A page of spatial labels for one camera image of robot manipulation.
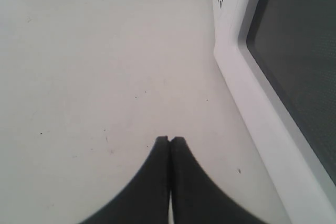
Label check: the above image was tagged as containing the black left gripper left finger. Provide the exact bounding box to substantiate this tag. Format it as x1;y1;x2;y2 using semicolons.
83;136;170;223

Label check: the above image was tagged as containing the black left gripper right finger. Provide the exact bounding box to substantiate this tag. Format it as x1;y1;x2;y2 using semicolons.
170;137;264;224

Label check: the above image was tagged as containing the white microwave door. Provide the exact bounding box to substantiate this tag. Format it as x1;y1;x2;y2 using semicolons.
214;0;335;223

